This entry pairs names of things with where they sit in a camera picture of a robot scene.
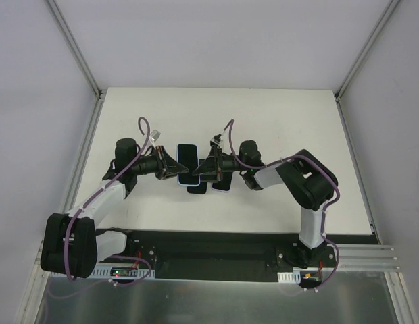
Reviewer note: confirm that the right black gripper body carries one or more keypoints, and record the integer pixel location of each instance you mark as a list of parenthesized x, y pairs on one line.
[(218, 163)]

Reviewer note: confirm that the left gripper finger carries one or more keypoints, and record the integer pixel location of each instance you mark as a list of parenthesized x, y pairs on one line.
[(175, 171), (171, 162)]

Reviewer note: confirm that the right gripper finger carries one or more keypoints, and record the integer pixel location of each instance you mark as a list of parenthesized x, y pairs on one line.
[(210, 164), (205, 174)]

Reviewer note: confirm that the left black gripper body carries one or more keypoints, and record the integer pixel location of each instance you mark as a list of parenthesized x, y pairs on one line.
[(161, 163)]

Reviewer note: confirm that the lavender phone case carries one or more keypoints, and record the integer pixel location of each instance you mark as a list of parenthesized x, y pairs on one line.
[(218, 191)]

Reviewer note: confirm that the black phone case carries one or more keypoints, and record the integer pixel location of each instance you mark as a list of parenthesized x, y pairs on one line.
[(197, 185)]

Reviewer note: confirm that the black phone blue edge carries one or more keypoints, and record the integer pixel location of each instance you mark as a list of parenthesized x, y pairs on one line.
[(187, 158)]

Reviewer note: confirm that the light blue phone case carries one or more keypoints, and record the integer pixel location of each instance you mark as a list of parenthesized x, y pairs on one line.
[(178, 162)]

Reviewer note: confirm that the black phone teal edge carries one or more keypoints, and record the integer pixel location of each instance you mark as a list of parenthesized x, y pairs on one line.
[(226, 179)]

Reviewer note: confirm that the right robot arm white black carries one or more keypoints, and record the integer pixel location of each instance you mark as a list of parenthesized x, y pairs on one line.
[(312, 185)]

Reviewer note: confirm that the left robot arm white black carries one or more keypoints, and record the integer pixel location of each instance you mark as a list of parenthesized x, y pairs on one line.
[(71, 245)]

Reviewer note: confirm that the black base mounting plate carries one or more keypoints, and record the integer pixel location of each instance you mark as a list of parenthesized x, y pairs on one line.
[(221, 256)]

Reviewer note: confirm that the metal sheet front panel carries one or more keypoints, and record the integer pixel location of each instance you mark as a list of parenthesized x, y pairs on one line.
[(346, 298)]

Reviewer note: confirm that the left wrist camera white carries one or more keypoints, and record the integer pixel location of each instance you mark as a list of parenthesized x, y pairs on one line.
[(154, 135)]

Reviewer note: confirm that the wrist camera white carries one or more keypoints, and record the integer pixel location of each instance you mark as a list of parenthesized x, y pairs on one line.
[(154, 135), (218, 140)]

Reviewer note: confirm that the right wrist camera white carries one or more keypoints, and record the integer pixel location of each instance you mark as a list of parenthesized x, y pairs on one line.
[(218, 140)]

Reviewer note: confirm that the left aluminium table rail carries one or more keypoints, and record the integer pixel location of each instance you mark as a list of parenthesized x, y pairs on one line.
[(77, 171)]

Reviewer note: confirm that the aluminium table rail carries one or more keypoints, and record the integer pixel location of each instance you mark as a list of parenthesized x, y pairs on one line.
[(77, 171), (365, 257)]

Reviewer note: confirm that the left white cable duct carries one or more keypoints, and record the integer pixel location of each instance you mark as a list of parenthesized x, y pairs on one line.
[(120, 273)]

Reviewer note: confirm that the white cable duct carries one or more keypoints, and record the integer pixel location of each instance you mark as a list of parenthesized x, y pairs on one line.
[(289, 277), (120, 273)]

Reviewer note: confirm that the right white cable duct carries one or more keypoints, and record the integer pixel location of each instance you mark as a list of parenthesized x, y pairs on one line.
[(289, 277)]

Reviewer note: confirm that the left aluminium frame post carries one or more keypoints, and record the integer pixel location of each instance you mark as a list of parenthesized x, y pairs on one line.
[(73, 46)]

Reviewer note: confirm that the aluminium frame post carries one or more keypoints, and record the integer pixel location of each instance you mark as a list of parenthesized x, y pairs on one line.
[(73, 46), (366, 49)]

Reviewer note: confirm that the right aluminium table rail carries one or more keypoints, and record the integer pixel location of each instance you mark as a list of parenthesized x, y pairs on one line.
[(365, 257)]

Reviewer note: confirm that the right aluminium frame post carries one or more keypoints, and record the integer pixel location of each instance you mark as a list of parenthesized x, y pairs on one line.
[(366, 49)]

